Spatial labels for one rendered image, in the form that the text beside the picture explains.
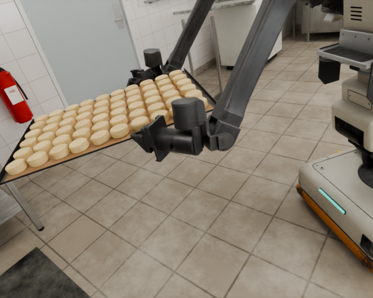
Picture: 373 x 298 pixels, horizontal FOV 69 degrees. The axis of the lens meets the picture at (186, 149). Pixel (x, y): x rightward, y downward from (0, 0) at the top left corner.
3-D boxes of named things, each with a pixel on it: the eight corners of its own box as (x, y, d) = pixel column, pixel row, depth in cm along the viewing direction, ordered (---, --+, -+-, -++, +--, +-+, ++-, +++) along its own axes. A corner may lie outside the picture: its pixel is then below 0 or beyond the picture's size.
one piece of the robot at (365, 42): (345, 77, 118) (351, 23, 106) (402, 97, 95) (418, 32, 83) (311, 87, 116) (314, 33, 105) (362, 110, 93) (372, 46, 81)
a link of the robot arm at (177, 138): (196, 160, 60) (208, 150, 64) (193, 130, 57) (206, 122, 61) (171, 156, 64) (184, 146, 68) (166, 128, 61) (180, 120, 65)
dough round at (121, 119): (125, 127, 77) (122, 121, 76) (109, 130, 78) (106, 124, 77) (130, 119, 81) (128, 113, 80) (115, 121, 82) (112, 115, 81)
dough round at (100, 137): (92, 148, 72) (89, 142, 71) (93, 139, 76) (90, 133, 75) (111, 141, 72) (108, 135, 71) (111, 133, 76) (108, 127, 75)
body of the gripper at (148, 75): (128, 71, 107) (140, 64, 112) (137, 94, 113) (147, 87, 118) (140, 70, 104) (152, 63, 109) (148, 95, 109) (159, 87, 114)
